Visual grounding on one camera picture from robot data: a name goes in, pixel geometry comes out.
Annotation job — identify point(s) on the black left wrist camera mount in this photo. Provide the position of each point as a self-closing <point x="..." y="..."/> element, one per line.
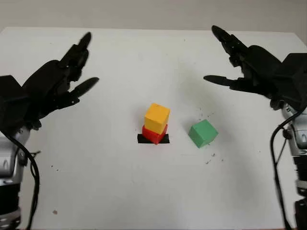
<point x="12" y="103"/>

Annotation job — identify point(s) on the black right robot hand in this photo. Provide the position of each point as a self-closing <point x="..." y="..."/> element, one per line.
<point x="259" y="69"/>

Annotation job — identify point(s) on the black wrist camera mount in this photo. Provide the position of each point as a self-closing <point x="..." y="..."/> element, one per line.
<point x="12" y="103"/>
<point x="296" y="81"/>

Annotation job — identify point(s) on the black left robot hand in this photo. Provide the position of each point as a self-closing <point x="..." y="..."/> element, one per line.
<point x="52" y="86"/>

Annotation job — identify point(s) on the red cube block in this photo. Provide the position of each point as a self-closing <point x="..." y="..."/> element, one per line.
<point x="153" y="137"/>

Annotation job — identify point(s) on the black tape marker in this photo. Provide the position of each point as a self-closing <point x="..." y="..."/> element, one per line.
<point x="141" y="140"/>

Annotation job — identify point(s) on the yellow cube block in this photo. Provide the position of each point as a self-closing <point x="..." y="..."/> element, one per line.
<point x="157" y="117"/>

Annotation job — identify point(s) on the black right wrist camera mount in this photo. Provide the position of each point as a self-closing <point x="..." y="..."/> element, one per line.
<point x="296" y="81"/>

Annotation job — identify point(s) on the green cube block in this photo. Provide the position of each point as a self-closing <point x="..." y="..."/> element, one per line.
<point x="204" y="133"/>

